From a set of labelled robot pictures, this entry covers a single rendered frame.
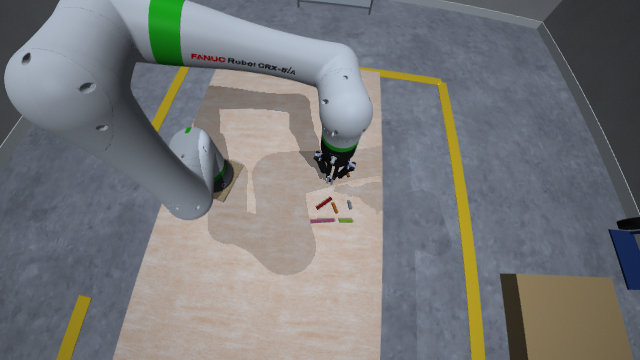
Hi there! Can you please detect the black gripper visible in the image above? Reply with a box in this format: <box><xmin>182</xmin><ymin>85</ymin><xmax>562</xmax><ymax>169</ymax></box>
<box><xmin>314</xmin><ymin>151</ymin><xmax>356</xmax><ymax>185</ymax></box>

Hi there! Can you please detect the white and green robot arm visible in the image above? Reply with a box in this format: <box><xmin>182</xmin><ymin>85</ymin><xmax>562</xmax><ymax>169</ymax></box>
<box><xmin>4</xmin><ymin>0</ymin><xmax>373</xmax><ymax>220</ymax></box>

